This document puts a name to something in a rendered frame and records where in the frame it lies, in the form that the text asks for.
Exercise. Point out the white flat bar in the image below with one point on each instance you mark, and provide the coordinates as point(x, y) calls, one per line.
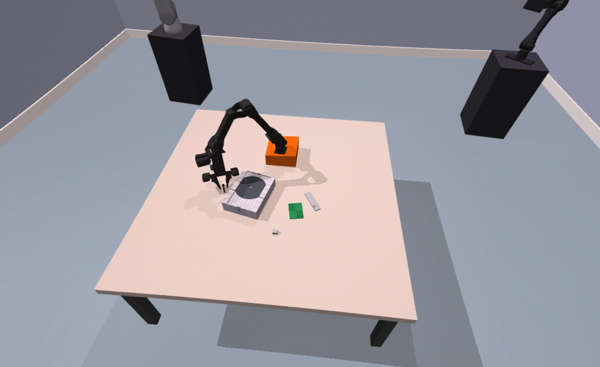
point(312, 201)

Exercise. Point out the green flat rectangular pad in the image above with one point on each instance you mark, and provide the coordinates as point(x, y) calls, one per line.
point(295, 210)

